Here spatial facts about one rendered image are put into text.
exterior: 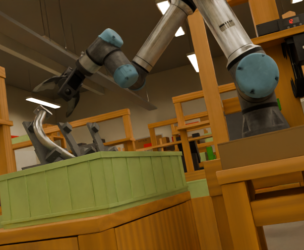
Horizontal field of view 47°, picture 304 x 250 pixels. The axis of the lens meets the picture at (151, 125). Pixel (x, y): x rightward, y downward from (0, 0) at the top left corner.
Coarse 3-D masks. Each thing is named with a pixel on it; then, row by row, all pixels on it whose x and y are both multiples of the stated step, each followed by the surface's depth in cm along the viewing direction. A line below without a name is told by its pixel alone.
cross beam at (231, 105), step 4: (224, 100) 218; (228, 100) 218; (232, 100) 217; (236, 100) 216; (224, 104) 218; (228, 104) 217; (232, 104) 217; (236, 104) 216; (224, 108) 218; (228, 108) 217; (232, 108) 216; (236, 108) 216; (240, 108) 215; (228, 112) 217; (232, 112) 216; (236, 112) 219
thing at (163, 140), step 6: (204, 132) 1100; (162, 138) 1142; (168, 138) 1162; (144, 144) 1153; (150, 144) 1149; (120, 150) 1172; (138, 150) 1148; (144, 150) 1145; (162, 150) 1130; (168, 150) 1138; (174, 150) 1129; (198, 150) 1106; (204, 150) 1089
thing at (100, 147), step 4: (88, 124) 151; (92, 124) 153; (96, 124) 152; (88, 128) 151; (92, 128) 150; (96, 128) 150; (92, 132) 150; (96, 132) 153; (92, 136) 150; (96, 136) 151; (96, 140) 149; (100, 140) 152; (96, 144) 149; (100, 144) 150; (100, 148) 148; (104, 148) 151
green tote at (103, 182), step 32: (64, 160) 101; (96, 160) 97; (128, 160) 109; (160, 160) 130; (0, 192) 112; (32, 192) 106; (64, 192) 101; (96, 192) 96; (128, 192) 105; (160, 192) 123; (0, 224) 111; (32, 224) 105
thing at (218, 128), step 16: (256, 0) 210; (272, 0) 208; (192, 16) 221; (256, 16) 209; (272, 16) 207; (192, 32) 219; (208, 48) 216; (272, 48) 205; (208, 64) 214; (288, 64) 201; (208, 80) 213; (288, 80) 200; (208, 96) 212; (288, 96) 200; (208, 112) 211; (288, 112) 199; (224, 128) 208
